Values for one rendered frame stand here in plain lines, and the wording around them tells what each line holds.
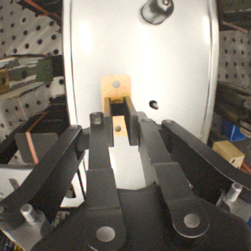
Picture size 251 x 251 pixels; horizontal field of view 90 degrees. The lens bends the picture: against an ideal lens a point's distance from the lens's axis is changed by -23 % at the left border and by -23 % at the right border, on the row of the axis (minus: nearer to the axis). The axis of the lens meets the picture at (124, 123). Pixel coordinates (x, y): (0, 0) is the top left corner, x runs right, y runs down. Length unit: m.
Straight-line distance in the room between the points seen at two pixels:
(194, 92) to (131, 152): 0.13
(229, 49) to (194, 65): 0.46
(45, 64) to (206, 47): 0.22
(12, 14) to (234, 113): 0.69
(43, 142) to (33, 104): 0.32
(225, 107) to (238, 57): 0.45
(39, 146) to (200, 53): 0.29
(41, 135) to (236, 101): 0.32
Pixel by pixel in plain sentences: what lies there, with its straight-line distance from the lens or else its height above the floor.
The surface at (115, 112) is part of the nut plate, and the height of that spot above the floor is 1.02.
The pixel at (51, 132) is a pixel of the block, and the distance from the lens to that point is 0.27.
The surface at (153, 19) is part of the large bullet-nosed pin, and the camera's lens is 0.20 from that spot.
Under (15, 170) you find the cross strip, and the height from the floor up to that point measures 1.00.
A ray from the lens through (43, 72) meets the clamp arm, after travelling 0.22.
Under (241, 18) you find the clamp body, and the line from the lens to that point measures 0.31.
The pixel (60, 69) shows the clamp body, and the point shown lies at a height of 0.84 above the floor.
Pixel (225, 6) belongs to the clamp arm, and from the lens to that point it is 0.31.
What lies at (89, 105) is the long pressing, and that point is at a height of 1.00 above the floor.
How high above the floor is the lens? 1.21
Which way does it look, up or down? 66 degrees down
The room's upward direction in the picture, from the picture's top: 165 degrees clockwise
